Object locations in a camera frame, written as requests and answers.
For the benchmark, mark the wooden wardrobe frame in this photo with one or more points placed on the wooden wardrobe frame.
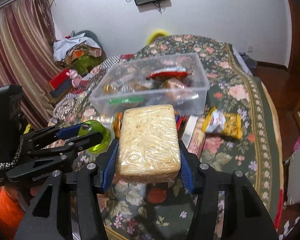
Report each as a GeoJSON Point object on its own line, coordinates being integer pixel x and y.
{"type": "Point", "coordinates": [293, 83]}

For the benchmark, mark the patchwork checkered quilt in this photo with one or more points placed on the patchwork checkered quilt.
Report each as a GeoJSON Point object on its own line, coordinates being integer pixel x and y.
{"type": "Point", "coordinates": [70, 109]}

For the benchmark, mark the green jelly cup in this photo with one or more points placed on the green jelly cup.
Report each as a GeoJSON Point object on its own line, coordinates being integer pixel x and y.
{"type": "Point", "coordinates": [101, 139]}

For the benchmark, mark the red box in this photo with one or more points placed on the red box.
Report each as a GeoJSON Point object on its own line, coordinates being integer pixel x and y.
{"type": "Point", "coordinates": [59, 79]}

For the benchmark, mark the striped red curtain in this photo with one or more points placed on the striped red curtain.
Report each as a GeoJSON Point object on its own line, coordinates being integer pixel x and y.
{"type": "Point", "coordinates": [27, 34]}

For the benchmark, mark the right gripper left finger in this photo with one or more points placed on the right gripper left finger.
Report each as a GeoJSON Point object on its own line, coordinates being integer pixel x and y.
{"type": "Point", "coordinates": [49, 215]}

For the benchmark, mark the noodle block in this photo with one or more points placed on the noodle block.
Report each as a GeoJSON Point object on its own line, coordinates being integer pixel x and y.
{"type": "Point", "coordinates": [149, 150]}

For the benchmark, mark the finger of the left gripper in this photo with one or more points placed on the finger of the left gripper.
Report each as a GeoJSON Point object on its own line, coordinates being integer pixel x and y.
{"type": "Point", "coordinates": [41, 154]}
{"type": "Point", "coordinates": [48, 135]}

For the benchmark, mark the red snack pack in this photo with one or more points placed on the red snack pack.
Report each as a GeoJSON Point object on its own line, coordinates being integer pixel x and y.
{"type": "Point", "coordinates": [166, 73]}

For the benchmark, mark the yellow white snack bag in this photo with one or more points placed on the yellow white snack bag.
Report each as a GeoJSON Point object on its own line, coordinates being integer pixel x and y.
{"type": "Point", "coordinates": [220, 122]}

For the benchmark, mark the floral green bedspread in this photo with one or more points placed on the floral green bedspread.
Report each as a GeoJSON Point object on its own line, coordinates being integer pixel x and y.
{"type": "Point", "coordinates": [165, 211]}

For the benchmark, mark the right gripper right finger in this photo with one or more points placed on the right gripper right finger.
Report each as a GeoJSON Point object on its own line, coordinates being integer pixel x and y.
{"type": "Point", "coordinates": [245, 216]}

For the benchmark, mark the long biscuit pack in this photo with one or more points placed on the long biscuit pack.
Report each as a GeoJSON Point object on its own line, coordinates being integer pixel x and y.
{"type": "Point", "coordinates": [193, 136]}

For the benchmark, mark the pink plush toy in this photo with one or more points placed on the pink plush toy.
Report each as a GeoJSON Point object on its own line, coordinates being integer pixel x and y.
{"type": "Point", "coordinates": [75, 77]}

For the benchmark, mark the dark grey box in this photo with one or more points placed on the dark grey box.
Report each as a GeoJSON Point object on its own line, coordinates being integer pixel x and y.
{"type": "Point", "coordinates": [65, 86]}

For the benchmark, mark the green clip bread bag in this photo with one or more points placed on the green clip bread bag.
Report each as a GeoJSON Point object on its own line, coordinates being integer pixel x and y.
{"type": "Point", "coordinates": [123, 93]}

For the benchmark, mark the clear plastic storage box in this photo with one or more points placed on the clear plastic storage box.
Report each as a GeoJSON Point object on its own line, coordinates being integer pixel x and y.
{"type": "Point", "coordinates": [187, 96]}

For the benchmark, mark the yellow foam tube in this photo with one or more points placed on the yellow foam tube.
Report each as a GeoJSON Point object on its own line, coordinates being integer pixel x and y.
{"type": "Point", "coordinates": [157, 34]}

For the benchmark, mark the pile of clothes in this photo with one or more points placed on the pile of clothes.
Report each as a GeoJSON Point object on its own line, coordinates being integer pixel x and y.
{"type": "Point", "coordinates": [82, 52]}

